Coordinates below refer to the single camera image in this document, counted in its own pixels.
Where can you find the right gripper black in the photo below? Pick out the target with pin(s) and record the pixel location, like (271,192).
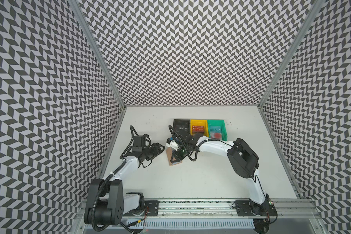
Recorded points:
(178,157)

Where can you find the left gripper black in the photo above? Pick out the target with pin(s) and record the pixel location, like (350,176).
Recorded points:
(157,150)

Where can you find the tan leather card holder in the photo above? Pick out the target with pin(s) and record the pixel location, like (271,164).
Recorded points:
(168,153)

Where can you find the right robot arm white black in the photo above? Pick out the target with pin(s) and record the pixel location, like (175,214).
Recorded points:
(243,159)

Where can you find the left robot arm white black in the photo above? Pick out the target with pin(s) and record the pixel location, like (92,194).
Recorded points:
(106,202)

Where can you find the dark card in black bin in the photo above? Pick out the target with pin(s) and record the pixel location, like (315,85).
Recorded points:
(182,127)

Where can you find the red card in yellow bin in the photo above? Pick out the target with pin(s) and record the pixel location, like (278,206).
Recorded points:
(198,129)

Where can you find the red circle card green bin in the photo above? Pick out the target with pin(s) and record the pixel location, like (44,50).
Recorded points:
(216,136)

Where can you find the teal card in green bin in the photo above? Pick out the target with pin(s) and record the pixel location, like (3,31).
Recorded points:
(215,129)

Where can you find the black plastic bin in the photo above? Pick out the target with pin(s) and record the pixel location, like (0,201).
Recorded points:
(181,121)

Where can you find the yellow plastic bin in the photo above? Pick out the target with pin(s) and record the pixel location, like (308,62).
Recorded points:
(200,122)

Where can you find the green plastic bin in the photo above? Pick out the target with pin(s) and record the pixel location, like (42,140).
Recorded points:
(218,123)

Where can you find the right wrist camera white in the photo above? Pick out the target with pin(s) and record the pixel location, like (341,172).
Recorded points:
(171,143)

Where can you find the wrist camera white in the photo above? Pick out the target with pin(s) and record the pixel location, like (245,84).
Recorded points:
(141,141)
(171,143)

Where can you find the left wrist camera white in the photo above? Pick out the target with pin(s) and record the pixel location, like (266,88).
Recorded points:
(141,141)

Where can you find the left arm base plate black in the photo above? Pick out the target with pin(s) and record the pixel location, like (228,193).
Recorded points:
(147,207)

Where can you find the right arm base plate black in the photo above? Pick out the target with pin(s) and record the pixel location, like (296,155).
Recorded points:
(242,208)

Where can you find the aluminium mounting rail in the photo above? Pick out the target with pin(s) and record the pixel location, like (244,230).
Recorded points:
(222,208)

